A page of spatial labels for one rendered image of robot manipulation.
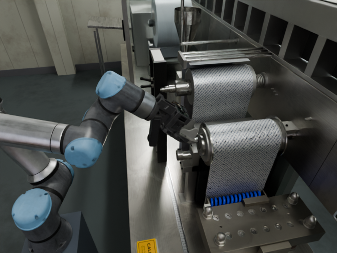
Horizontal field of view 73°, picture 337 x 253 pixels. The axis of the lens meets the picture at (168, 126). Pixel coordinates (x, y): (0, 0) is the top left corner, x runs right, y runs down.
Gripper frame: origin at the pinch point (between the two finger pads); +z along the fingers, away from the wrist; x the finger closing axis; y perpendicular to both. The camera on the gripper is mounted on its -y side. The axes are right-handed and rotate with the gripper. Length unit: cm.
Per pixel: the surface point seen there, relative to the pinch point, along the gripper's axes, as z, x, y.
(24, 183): -18, 106, -180
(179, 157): 1.9, -0.1, -8.7
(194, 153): 4.6, -0.7, -4.0
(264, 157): 21.1, -8.0, 11.4
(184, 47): 6, 68, 14
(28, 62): -76, 363, -201
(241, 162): 15.6, -8.0, 5.3
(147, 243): 7.2, -15.7, -38.1
